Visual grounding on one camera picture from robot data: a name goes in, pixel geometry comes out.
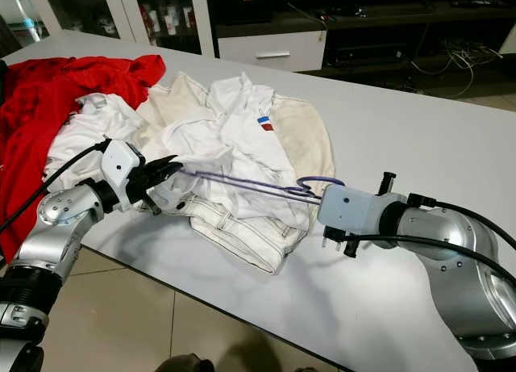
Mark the white glass-door cabinet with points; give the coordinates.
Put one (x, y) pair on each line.
(131, 9)

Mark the dark tv stand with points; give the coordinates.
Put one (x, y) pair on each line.
(371, 57)

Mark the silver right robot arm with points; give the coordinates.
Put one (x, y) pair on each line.
(468, 259)

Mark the purple plastic hanger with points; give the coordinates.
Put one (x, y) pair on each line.
(321, 177)

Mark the white shirt with grey collar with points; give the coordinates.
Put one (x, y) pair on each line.
(85, 134)

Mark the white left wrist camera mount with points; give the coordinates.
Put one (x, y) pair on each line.
(121, 166)

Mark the white drawer front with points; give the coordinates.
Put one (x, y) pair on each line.
(242, 45)

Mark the grey robot left foot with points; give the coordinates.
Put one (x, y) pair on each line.
(184, 364)

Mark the beige trousers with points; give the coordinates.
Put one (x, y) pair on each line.
(310, 146)

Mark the white polo shirt with label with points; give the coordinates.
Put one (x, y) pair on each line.
(234, 138)

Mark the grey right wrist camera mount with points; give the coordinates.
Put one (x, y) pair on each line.
(351, 208)

